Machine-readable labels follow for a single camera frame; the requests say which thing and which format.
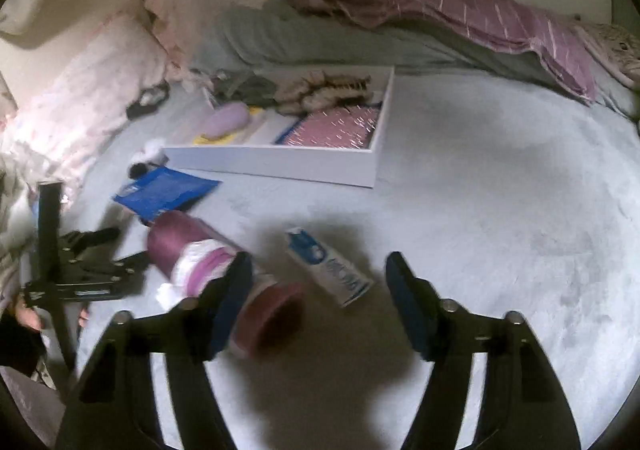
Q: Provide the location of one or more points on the pink ruffled garment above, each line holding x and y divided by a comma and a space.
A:
180, 25

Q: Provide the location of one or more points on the white shallow cardboard box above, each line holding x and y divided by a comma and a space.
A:
260, 155

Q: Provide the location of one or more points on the pink glitter sponge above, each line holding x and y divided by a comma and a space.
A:
342, 127

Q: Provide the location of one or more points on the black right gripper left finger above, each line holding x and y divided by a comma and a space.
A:
236, 286

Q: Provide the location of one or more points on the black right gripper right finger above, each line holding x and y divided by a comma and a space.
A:
416, 302

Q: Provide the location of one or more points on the white fluffy pompom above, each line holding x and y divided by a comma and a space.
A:
150, 157

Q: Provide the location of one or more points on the black lace choker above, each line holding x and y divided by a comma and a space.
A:
150, 100

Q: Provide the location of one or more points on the purple white cloth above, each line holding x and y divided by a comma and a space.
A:
191, 254

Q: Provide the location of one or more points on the grey-green fleece blanket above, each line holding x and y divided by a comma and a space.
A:
276, 34

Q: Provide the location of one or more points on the yellow tissue pack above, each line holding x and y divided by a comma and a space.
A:
257, 116

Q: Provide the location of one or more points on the lilac heart-shaped sponge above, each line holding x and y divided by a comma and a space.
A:
226, 119

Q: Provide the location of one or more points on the beige striped garment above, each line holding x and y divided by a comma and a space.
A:
319, 91

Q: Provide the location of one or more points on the blue mask package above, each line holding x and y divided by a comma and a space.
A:
163, 190

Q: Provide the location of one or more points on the white blue tube box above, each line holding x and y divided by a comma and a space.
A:
329, 269

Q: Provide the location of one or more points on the purple striped cloth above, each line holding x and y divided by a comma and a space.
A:
503, 26

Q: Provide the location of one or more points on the pink floral pillow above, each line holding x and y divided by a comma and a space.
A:
67, 126

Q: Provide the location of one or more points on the person's left hand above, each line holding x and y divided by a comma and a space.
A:
28, 318

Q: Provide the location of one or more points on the grey plaid garment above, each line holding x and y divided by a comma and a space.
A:
242, 86

